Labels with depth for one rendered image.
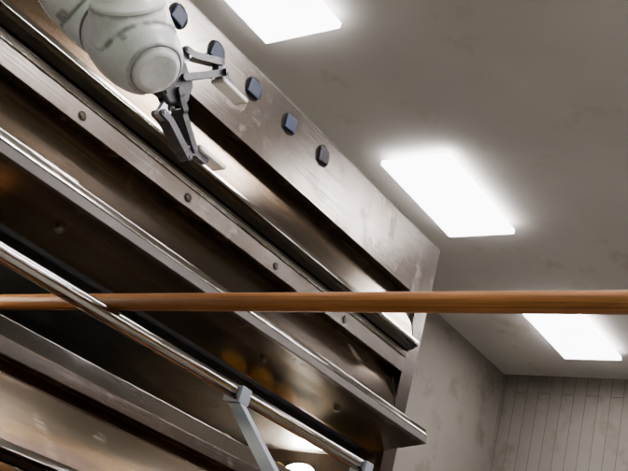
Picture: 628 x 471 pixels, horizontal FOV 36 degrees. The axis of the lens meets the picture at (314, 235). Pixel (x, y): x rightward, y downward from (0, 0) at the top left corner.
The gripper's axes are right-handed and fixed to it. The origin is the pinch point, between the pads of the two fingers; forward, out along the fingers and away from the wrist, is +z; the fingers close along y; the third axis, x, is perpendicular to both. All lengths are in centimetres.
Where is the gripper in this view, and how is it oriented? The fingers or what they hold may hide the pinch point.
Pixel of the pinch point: (226, 132)
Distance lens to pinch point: 168.9
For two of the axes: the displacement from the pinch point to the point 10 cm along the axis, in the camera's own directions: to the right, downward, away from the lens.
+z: 5.4, 4.7, 7.0
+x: 8.0, -0.5, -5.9
